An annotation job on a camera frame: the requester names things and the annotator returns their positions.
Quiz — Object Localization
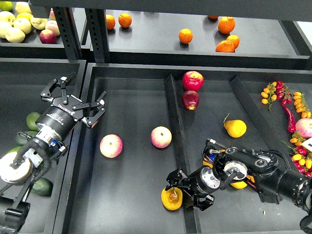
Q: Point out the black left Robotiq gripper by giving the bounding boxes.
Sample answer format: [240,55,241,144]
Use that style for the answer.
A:
[36,72,106,144]

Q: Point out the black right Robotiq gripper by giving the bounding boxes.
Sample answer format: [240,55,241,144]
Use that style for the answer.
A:
[165,167,220,211]

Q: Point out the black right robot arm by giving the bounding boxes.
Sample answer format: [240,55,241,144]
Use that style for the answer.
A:
[165,138,312,234]

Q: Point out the avocado top left of pile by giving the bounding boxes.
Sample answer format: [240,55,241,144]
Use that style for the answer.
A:
[26,112,41,131]

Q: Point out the avocado pile middle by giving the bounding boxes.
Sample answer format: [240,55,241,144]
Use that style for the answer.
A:
[15,131,38,146]

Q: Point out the lone yellow pear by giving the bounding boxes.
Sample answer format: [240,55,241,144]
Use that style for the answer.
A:
[223,114,247,138]

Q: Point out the lone avocado bottom left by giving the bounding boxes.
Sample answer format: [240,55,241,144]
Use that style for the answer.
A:
[31,177,53,196]

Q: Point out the black tray divider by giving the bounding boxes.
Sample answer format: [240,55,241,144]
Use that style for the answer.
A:
[230,76,290,157]
[164,74,200,234]

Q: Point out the pink apple left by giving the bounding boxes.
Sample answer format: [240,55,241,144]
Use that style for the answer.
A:
[99,134,123,158]

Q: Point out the pink apple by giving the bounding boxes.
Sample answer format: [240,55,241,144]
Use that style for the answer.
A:
[151,126,172,149]
[99,134,123,158]

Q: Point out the pink apple right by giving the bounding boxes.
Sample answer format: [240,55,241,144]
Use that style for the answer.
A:
[151,126,172,149]

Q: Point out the red apple on shelf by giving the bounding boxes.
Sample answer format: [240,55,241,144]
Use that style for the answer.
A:
[39,29,57,44]

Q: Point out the black middle tray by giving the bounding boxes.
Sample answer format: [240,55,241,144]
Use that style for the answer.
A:
[57,63,312,234]

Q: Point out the black tray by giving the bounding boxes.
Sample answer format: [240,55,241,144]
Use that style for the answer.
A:
[57,63,312,234]
[0,58,86,234]

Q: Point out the dark red apple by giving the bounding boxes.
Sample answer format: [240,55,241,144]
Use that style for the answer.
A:
[182,91,199,111]

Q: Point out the yellow apple on shelf front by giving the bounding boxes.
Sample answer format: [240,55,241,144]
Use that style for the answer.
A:
[5,27,25,43]

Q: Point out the black right tray divider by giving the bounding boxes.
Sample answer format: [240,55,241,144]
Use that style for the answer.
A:
[230,76,290,157]

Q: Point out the orange on shelf far left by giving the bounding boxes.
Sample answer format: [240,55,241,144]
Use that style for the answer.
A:
[105,14,116,30]

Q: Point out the black left tray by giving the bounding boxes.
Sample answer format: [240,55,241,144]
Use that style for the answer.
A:
[0,58,86,234]

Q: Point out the bright red apple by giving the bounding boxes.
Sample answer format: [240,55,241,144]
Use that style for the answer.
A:
[182,71,204,92]

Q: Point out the red chili pepper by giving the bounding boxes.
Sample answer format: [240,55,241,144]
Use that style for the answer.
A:
[281,99,296,133]

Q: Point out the orange cherry tomato vine left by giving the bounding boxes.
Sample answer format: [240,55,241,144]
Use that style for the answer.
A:
[261,81,277,111]

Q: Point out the orange cherry tomato vine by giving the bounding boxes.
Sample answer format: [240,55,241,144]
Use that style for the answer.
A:
[293,92,312,118]
[261,81,277,111]

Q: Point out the pink peach right edge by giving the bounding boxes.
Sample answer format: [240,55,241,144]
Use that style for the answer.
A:
[295,118,312,138]

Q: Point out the orange on shelf centre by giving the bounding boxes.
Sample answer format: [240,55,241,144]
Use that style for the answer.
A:
[178,28,193,44]

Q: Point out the orange cherry tomato vine right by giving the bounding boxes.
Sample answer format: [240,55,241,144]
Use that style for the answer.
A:
[293,92,312,118]

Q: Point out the orange on shelf front right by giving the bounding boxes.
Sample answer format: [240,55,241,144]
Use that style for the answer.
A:
[215,40,235,53]

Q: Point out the large orange on shelf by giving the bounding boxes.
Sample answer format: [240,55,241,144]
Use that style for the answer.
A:
[218,17,235,34]

